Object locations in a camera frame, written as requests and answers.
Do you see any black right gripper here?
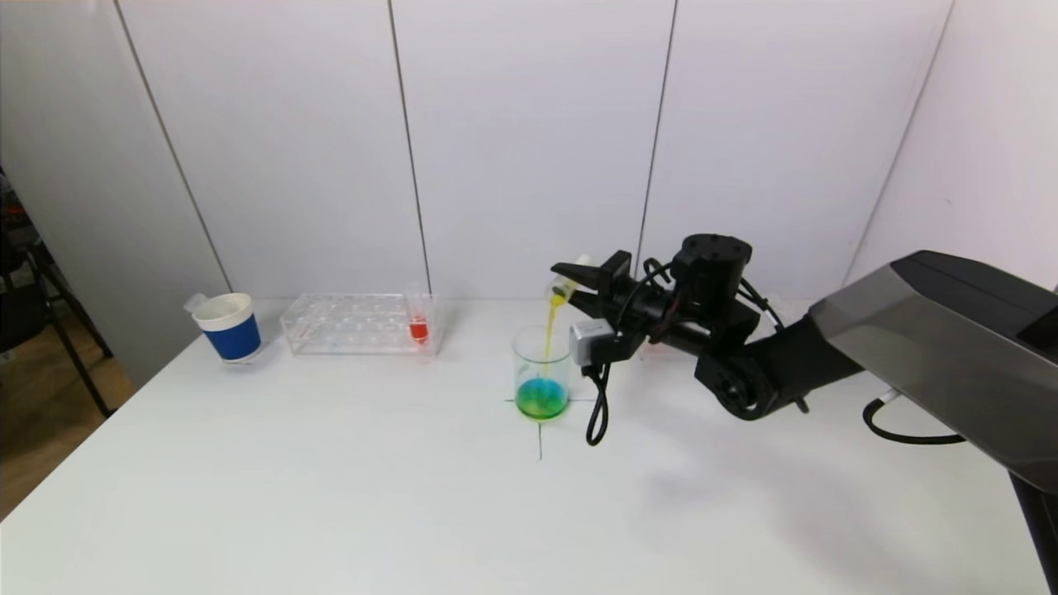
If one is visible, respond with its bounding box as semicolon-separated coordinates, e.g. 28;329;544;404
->
550;250;675;335

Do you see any yellow pigment test tube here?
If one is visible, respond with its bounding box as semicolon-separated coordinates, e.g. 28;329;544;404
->
546;254;593;305

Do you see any clear glass beaker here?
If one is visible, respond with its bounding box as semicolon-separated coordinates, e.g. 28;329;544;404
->
512;324;574;421

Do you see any red pigment test tube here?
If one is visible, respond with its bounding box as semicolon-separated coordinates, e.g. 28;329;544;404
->
403;285;431;346

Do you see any clear acrylic test tube rack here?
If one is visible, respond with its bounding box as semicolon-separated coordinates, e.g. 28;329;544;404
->
281;291;440;359
632;293;807;361

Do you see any blue white paper cup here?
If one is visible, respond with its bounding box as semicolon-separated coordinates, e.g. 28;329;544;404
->
192;293;264;365

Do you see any black background stand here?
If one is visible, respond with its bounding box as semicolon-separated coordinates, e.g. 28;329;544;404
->
0;165;118;421

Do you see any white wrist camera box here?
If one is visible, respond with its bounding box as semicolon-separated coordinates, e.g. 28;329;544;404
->
569;319;617;369

